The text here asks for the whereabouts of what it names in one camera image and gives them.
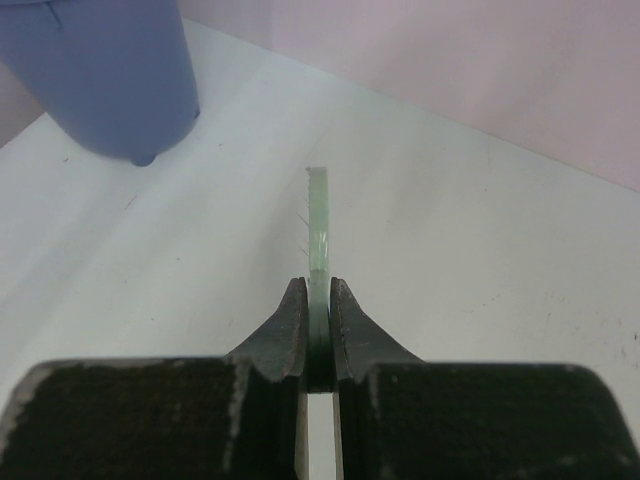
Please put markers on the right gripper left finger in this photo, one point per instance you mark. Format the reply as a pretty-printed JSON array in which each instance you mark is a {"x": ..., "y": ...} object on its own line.
[{"x": 238, "y": 416}]

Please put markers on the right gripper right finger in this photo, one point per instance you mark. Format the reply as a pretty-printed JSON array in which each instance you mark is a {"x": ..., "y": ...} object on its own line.
[{"x": 397, "y": 416}]

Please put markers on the green hand brush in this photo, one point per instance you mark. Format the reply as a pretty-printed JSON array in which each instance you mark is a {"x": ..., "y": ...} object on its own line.
[{"x": 319, "y": 344}]

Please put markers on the blue plastic bucket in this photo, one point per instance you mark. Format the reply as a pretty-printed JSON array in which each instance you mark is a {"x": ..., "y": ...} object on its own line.
[{"x": 116, "y": 76}]

